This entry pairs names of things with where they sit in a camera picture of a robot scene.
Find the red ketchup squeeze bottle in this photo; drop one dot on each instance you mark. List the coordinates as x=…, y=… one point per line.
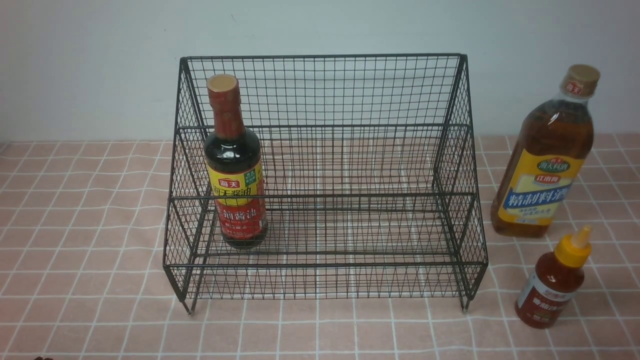
x=554, y=281

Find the amber cooking wine bottle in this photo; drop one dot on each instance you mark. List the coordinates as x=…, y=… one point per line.
x=554, y=141

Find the black wire mesh shelf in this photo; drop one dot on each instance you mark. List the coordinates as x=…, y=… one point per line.
x=370, y=175

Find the dark soy sauce bottle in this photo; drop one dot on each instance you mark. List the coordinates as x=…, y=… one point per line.
x=233, y=158

